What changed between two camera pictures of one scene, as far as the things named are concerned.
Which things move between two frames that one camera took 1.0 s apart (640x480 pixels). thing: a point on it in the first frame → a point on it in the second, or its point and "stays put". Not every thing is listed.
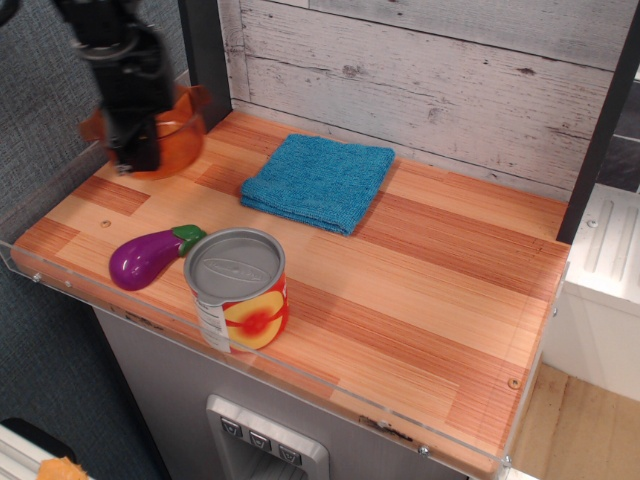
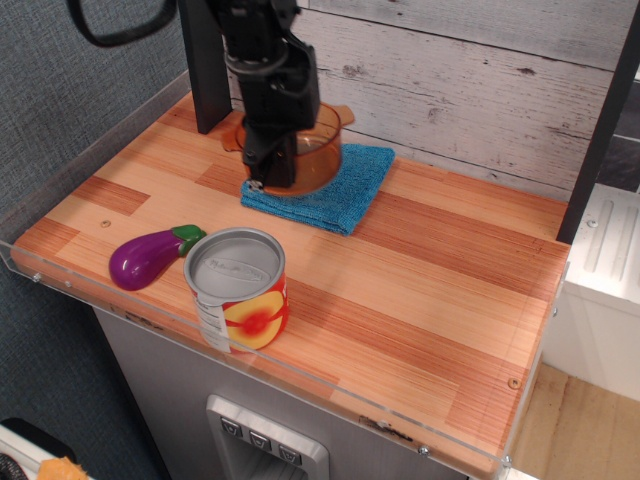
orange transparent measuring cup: x=162 y=143 → x=319 y=150
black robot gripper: x=133 y=77 → x=277 y=76
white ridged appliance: x=595 y=335 stays put
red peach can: x=238 y=277 stays put
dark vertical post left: x=205 y=56 stays put
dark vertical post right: x=599 y=131 stays put
